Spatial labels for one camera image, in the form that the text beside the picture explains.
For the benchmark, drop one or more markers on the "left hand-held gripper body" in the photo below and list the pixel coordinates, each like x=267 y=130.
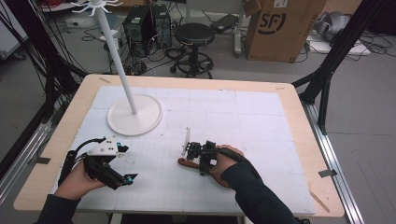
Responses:
x=102 y=161

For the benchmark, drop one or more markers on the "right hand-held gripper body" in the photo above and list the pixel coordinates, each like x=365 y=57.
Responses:
x=204 y=152

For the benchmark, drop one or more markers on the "brown wooden spoon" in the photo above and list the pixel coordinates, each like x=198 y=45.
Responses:
x=188 y=163

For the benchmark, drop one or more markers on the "person's right hand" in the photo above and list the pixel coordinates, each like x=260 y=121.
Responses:
x=225 y=163

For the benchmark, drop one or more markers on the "person's left hand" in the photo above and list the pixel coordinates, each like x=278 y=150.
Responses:
x=77 y=183

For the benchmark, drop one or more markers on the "white hook stand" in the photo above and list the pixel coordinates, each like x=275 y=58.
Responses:
x=134 y=119

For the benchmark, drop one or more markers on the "white grid mat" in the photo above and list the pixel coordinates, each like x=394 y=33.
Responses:
x=249 y=124

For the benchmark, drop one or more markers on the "grey tape piece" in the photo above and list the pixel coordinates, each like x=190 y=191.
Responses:
x=42 y=160
x=327 y=173

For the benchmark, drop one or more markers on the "black round stool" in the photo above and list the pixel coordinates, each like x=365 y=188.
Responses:
x=194 y=35

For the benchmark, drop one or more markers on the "large black computer tower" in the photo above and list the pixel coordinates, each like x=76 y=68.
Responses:
x=138 y=29

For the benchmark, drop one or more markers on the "tan tape strip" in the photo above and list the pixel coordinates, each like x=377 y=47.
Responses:
x=319 y=202

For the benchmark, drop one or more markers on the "white stand leg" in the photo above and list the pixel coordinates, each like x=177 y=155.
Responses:
x=238 y=31

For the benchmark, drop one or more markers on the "slim black computer tower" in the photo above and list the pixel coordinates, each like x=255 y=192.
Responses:
x=162 y=26

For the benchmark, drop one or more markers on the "black flat device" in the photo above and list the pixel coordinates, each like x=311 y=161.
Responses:
x=223 y=23

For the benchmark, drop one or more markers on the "brown cardboard box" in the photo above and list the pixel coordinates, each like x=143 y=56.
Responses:
x=280 y=34

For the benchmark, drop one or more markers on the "white floor board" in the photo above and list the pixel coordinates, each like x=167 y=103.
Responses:
x=337 y=47

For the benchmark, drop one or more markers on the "grey bundled object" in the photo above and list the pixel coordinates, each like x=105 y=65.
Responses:
x=331 y=24

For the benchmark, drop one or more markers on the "aluminium rail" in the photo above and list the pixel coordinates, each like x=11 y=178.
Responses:
x=330 y=155
x=21 y=158

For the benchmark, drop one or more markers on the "black metal frame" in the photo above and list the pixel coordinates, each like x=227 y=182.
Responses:
x=46 y=62
x=336 y=53

